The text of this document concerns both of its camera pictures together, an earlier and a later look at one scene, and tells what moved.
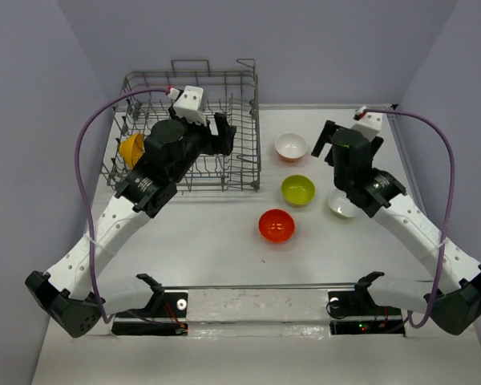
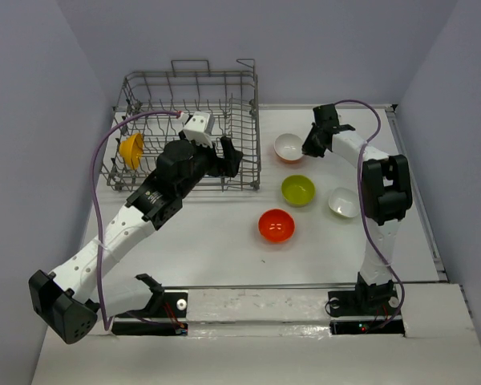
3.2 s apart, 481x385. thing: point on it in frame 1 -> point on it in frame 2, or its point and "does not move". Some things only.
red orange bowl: [276, 225] does not move
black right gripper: [329, 128] -> [309, 149]
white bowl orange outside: [290, 147] does not move
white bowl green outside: [340, 204] does not move
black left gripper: [215, 145] -> [226, 168]
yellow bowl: [131, 148] does not move
